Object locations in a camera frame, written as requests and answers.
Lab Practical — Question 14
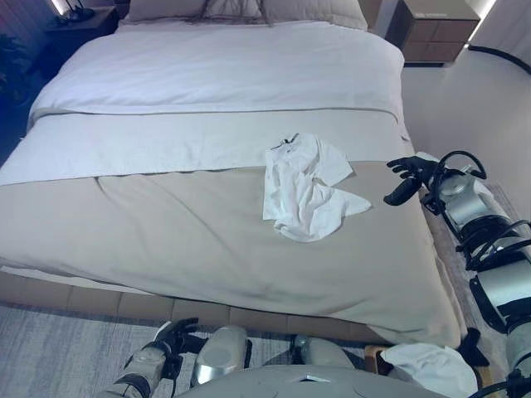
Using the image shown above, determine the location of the silver left robot leg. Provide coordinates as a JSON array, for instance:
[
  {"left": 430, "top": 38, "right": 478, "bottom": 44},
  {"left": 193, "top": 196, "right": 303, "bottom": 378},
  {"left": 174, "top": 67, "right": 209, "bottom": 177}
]
[{"left": 190, "top": 325, "right": 253, "bottom": 389}]

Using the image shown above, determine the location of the grey-trimmed plain pillow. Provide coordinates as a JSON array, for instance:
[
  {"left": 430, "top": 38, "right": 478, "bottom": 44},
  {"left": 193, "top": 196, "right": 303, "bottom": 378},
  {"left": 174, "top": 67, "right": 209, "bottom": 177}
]
[{"left": 123, "top": 0, "right": 208, "bottom": 24}]

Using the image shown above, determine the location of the white garment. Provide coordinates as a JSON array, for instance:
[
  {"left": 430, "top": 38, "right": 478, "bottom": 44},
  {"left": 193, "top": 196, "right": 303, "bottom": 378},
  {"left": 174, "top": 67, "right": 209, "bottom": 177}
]
[{"left": 379, "top": 342, "right": 480, "bottom": 398}]

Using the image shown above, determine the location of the white sheer curtain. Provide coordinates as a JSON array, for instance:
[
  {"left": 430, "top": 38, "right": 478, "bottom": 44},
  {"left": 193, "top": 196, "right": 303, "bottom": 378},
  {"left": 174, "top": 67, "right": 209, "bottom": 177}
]
[{"left": 476, "top": 0, "right": 531, "bottom": 59}]

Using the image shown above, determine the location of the silver robot leg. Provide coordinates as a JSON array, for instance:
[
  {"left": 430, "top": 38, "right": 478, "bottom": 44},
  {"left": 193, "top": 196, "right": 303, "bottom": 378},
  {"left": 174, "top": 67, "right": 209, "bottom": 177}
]
[
  {"left": 290, "top": 333, "right": 358, "bottom": 370},
  {"left": 190, "top": 325, "right": 253, "bottom": 389}
]

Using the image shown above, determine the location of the grey robot torso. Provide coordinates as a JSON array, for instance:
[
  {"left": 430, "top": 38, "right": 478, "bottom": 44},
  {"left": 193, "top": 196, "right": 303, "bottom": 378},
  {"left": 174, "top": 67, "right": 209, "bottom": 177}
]
[{"left": 173, "top": 363, "right": 453, "bottom": 398}]

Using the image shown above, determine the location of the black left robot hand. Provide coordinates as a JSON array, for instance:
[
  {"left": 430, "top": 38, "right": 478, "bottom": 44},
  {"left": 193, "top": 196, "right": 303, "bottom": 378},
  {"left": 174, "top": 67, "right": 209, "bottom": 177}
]
[{"left": 155, "top": 317, "right": 208, "bottom": 353}]

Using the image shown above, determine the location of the white t-shirt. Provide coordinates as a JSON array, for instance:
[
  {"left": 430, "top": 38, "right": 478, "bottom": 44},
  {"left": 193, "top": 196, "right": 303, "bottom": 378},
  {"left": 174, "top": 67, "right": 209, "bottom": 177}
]
[{"left": 261, "top": 132, "right": 373, "bottom": 244}]

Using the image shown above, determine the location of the white duvet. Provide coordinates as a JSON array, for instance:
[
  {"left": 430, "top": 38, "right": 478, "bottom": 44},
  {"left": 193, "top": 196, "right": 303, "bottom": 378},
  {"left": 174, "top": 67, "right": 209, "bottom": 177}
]
[{"left": 0, "top": 20, "right": 412, "bottom": 187}]

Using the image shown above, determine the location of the green potted plant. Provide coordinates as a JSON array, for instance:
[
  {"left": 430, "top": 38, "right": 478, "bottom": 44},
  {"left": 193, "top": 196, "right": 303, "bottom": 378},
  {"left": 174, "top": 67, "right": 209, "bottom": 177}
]
[{"left": 0, "top": 32, "right": 32, "bottom": 104}]

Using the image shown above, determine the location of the patterned decorative cushion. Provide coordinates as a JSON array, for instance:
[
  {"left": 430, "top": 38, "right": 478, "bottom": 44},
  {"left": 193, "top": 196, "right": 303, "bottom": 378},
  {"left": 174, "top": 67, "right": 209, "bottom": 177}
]
[{"left": 188, "top": 0, "right": 275, "bottom": 28}]

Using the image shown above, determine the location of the dark wooden nightstand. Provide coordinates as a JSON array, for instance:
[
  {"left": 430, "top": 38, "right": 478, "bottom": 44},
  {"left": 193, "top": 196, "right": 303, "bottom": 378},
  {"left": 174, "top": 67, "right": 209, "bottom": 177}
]
[{"left": 43, "top": 3, "right": 121, "bottom": 63}]

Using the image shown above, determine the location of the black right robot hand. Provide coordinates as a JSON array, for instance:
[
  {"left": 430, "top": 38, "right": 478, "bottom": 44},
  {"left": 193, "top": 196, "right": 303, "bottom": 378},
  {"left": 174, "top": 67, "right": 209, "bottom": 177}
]
[{"left": 383, "top": 153, "right": 439, "bottom": 207}]

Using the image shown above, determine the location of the silver right robot leg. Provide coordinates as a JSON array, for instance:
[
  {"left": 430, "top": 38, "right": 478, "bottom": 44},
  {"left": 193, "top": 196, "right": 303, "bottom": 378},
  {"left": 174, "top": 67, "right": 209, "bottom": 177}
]
[{"left": 290, "top": 333, "right": 358, "bottom": 370}]

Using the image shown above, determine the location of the beige plain pillow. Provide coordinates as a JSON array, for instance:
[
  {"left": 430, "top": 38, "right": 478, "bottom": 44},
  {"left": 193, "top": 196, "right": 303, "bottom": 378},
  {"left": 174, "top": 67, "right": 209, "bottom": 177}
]
[{"left": 263, "top": 0, "right": 369, "bottom": 31}]

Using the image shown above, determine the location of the brown wicker basket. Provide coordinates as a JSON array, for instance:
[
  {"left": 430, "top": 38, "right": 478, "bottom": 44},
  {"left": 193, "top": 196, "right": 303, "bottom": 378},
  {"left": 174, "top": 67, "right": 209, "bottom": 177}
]
[{"left": 364, "top": 343, "right": 494, "bottom": 389}]

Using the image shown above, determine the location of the black garment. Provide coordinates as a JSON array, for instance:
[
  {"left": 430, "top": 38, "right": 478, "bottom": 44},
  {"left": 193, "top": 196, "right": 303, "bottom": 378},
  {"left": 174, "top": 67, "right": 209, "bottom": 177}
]
[{"left": 458, "top": 327, "right": 490, "bottom": 366}]

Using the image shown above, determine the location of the large bed with beige cover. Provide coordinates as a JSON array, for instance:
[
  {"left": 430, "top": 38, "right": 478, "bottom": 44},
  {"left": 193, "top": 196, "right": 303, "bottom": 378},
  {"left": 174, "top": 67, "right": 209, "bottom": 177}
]
[{"left": 0, "top": 159, "right": 472, "bottom": 349}]

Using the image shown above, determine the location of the brown wooden nightstand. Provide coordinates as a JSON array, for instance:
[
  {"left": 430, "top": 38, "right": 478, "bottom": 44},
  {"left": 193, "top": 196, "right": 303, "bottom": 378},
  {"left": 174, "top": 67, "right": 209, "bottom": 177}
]
[{"left": 385, "top": 0, "right": 482, "bottom": 67}]

